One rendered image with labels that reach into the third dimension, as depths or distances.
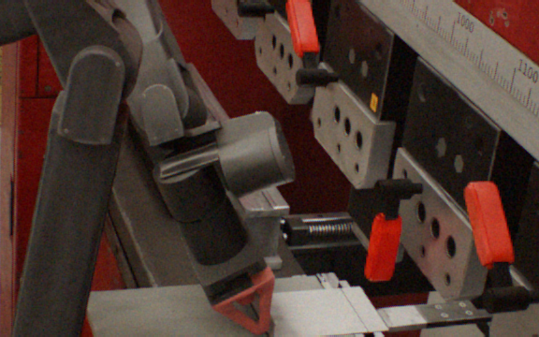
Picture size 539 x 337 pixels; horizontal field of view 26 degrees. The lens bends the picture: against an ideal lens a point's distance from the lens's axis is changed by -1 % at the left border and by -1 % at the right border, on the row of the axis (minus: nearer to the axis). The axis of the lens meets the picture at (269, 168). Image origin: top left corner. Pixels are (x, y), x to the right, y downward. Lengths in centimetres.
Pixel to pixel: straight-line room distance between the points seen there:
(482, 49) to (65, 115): 32
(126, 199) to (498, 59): 90
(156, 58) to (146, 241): 52
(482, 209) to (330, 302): 45
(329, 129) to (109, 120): 38
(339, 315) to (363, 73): 28
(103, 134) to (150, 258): 72
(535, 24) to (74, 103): 33
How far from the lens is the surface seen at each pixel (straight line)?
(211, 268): 113
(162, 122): 108
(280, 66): 130
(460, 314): 128
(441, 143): 96
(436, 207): 96
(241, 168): 107
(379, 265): 100
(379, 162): 109
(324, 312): 124
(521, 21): 85
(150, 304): 122
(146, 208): 167
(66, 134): 84
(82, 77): 83
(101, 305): 122
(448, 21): 95
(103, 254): 181
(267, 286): 113
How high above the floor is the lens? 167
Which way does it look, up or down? 26 degrees down
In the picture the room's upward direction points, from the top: 7 degrees clockwise
